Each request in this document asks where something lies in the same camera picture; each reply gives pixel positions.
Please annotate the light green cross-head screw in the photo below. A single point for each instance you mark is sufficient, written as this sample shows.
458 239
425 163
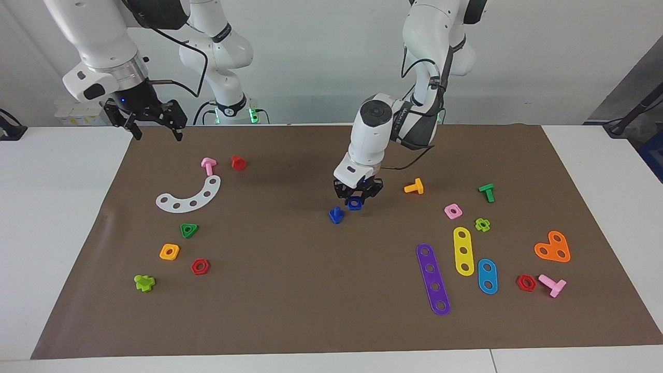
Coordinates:
144 283

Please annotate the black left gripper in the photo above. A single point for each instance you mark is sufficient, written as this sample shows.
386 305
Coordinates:
370 187

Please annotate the green plastic screw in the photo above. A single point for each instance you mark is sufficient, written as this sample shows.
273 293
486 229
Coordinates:
487 189

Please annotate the pink plastic screw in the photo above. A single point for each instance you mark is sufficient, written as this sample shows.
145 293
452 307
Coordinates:
208 163
555 286

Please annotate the orange square plastic nut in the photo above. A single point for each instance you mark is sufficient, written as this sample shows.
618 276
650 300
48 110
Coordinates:
162 255

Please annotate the green triangular plastic nut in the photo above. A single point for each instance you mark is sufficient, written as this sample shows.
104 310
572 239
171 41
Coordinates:
185 234

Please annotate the purple four-hole plate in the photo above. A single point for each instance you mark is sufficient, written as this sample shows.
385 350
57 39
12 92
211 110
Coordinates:
433 278

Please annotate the black pole stand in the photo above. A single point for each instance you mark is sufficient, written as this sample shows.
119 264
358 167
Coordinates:
629 116

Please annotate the white box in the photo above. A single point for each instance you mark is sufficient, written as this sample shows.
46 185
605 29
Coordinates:
72 116

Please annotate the brown table mat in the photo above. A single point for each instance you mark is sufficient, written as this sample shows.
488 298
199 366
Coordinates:
311 290

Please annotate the yellow plastic screw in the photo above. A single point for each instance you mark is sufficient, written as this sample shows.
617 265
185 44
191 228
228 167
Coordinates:
414 187

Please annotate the light green cross nut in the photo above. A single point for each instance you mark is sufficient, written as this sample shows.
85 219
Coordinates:
487 226

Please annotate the blue square plastic nut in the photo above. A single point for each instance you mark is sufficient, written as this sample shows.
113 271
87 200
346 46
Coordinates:
354 204

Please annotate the pink square plastic nut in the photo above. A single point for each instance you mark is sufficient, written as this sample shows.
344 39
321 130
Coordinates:
459 214

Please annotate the orange angled three-hole plate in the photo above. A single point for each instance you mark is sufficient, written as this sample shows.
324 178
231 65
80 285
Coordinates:
552 247

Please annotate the blue plastic screw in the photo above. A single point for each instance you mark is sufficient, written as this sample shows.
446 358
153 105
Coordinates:
336 216

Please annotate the yellow three-hole plate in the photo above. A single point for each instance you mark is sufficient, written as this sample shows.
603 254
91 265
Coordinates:
463 243

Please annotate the red hex-head plastic screw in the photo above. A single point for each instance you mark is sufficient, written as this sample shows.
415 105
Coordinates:
238 163

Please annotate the red hexagonal plastic nut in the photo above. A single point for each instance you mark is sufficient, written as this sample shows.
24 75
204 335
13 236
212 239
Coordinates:
205 269
532 285

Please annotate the blue crate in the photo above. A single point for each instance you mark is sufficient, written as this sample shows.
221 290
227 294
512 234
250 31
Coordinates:
653 155

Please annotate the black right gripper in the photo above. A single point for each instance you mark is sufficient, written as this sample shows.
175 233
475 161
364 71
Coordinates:
140 106

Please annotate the black clamp device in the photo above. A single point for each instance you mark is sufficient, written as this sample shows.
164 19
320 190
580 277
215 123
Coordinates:
13 132

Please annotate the white curved five-hole plate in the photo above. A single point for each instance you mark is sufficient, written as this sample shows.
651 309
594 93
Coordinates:
200 199

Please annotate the blue two-hole plate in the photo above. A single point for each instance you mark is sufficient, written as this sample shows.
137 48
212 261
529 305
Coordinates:
487 276

